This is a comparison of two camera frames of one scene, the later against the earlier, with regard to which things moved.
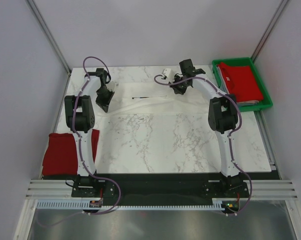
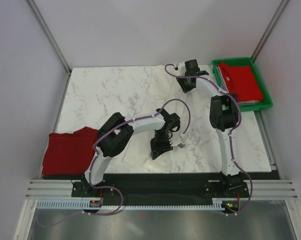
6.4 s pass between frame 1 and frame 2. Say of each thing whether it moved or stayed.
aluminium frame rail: stayed
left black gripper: moved
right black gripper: stayed
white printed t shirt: moved
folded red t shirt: stayed
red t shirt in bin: stayed
